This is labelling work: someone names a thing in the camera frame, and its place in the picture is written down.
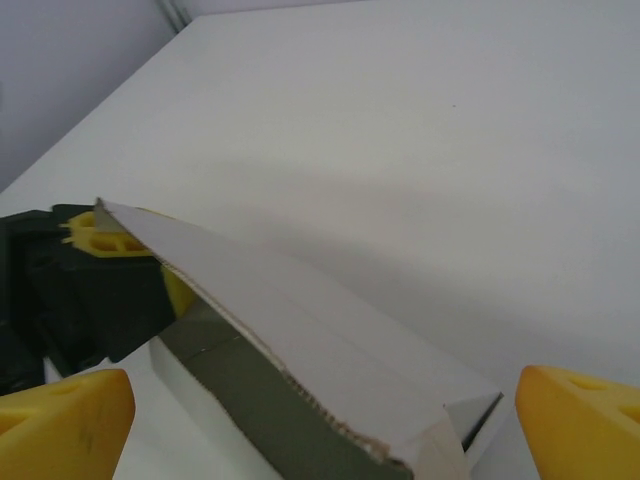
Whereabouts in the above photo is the aluminium frame post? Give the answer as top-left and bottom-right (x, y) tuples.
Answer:
(157, 0), (194, 34)

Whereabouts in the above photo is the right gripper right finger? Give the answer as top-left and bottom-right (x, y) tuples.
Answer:
(514, 364), (640, 480)

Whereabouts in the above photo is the white paper box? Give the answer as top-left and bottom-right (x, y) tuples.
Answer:
(94, 196), (504, 480)

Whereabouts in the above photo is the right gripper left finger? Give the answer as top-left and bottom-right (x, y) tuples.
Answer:
(0, 368), (136, 480)

